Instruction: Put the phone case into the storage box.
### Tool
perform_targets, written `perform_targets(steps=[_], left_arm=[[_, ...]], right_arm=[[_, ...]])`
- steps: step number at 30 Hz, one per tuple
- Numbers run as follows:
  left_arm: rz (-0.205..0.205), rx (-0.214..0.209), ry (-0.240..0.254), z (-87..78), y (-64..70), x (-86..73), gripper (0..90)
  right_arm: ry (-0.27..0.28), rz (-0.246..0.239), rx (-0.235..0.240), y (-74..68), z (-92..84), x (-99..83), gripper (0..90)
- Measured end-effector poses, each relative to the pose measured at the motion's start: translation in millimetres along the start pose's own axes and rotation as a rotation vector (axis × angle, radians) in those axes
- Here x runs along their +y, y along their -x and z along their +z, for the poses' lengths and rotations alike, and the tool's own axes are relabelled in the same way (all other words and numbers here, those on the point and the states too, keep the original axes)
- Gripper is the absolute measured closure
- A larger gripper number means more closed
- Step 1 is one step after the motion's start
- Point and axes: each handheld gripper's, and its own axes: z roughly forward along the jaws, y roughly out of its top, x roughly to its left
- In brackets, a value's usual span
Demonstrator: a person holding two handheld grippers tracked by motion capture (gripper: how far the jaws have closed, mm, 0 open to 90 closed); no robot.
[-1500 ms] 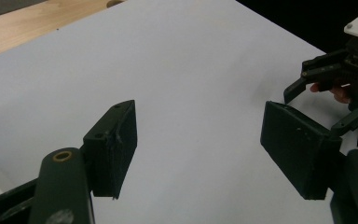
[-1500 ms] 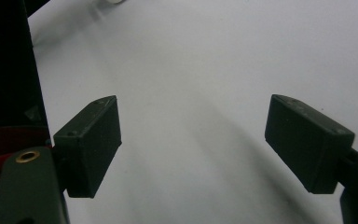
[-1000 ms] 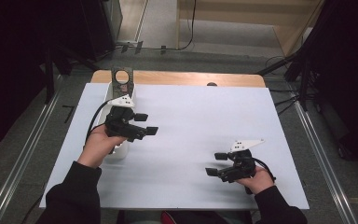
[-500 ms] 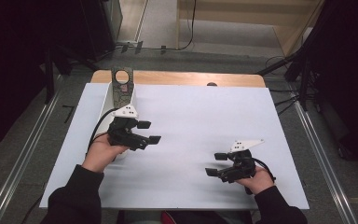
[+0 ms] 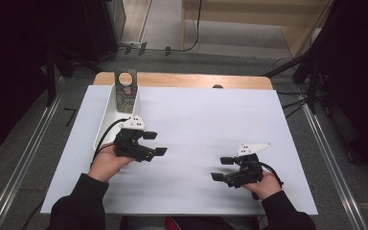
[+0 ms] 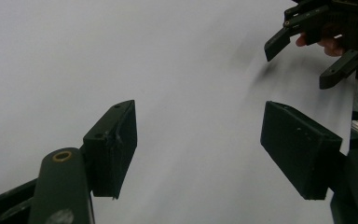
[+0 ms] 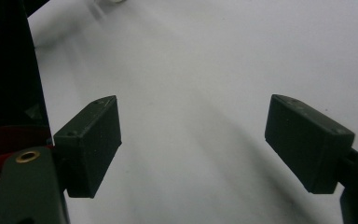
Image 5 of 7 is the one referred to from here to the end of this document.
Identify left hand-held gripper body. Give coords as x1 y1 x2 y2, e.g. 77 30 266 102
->
113 115 150 162

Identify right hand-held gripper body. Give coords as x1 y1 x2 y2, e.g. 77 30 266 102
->
224 143 272 189

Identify white storage box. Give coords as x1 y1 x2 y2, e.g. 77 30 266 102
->
92 81 141 151

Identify cartoon print phone case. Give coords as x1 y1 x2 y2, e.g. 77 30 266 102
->
114 67 139 115

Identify person's right hand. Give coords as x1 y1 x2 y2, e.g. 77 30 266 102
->
241 170 284 201

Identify person's left hand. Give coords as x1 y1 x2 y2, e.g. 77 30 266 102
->
87 143 136 184

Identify white table sheet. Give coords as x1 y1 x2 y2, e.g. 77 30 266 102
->
40 84 319 216

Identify red object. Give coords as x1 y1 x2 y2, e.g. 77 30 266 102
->
165 216 187 230

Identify wooden table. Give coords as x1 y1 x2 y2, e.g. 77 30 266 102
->
93 71 274 91

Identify black tripod legs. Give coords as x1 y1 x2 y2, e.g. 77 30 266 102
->
264 52 322 114

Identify black equipment cabinet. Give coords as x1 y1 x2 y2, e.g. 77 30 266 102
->
82 0 127 64

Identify black curtain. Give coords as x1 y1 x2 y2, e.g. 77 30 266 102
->
0 0 60 161
312 0 368 176

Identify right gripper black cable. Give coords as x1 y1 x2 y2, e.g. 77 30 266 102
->
258 161 285 189

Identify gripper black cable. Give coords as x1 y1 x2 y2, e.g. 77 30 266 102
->
90 118 129 168
258 161 285 189

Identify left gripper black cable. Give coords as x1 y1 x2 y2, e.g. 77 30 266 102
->
90 118 129 168

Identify black floor cables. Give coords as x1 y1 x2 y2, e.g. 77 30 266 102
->
272 57 312 120

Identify metal floor rail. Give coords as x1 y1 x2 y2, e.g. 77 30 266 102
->
0 92 65 230
301 103 368 230

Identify hanging black cable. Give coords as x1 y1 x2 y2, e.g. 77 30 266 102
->
184 0 203 53

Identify light wooden frame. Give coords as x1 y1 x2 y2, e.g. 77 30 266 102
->
180 0 334 59

